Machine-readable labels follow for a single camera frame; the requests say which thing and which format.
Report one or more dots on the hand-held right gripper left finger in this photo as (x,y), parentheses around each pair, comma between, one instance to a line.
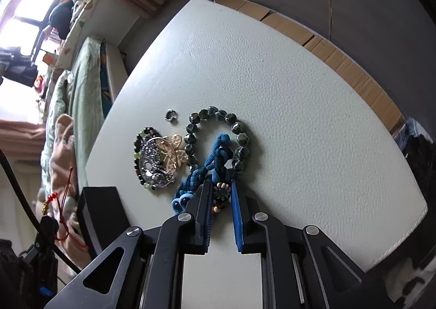
(205,217)

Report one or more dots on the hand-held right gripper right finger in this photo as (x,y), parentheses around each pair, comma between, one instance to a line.
(237,220)

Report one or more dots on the gold butterfly brooch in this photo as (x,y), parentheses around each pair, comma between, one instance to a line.
(173,152)

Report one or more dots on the silver filigree ornament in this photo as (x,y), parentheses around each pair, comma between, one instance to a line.
(153,162)

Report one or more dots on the black jewelry box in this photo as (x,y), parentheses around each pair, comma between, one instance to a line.
(98,207)

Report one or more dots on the pink fleece blanket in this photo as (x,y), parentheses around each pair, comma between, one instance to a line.
(63,159)

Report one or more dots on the white leather table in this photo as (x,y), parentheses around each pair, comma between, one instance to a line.
(255,91)

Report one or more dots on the pale green quilt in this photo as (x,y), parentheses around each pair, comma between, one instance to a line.
(58,104)

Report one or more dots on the bed with green sheet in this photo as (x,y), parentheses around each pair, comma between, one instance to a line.
(88,91)

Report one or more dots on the black white patterned cloth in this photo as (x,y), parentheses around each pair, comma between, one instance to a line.
(412,281)

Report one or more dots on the dark cloth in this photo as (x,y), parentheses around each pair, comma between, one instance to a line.
(419,159)

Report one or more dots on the row of cardboard sheets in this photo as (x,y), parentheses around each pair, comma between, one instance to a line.
(340,57)

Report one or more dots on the dark hanging clothes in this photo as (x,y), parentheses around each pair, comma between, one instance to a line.
(17,70)

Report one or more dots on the small orange bag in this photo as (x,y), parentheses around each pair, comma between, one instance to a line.
(49,58)

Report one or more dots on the printed window seat cushion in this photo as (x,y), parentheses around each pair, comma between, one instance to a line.
(76,23)

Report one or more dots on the black bag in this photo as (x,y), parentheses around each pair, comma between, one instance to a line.
(60,18)

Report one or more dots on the window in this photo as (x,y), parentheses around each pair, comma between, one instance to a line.
(27,6)

